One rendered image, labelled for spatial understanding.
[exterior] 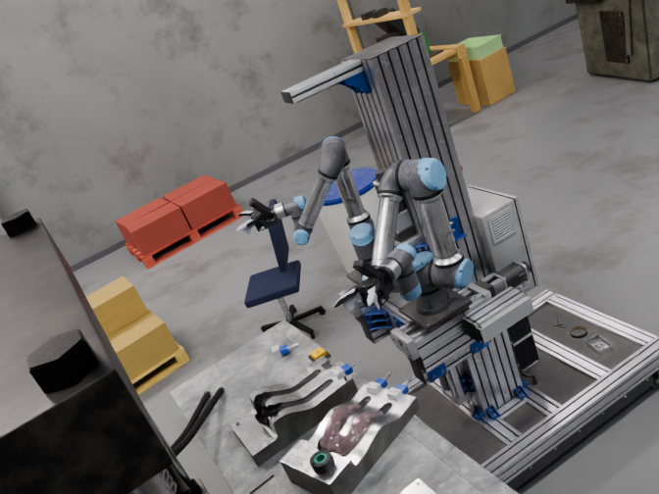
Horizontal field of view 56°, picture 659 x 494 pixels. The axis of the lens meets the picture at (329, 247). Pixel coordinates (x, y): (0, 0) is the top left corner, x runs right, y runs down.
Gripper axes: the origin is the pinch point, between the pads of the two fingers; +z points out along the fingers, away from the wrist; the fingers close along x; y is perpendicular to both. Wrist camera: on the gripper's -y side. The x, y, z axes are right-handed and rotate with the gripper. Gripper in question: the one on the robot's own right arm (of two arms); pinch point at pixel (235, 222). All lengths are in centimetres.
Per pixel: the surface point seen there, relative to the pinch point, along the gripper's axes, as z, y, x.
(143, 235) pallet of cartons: 210, 156, 350
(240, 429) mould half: 14, 49, -84
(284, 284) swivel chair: 20, 114, 103
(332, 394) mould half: -27, 47, -82
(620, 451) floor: -137, 137, -80
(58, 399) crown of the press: -23, -82, -196
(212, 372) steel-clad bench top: 40, 62, -28
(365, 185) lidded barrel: -55, 96, 174
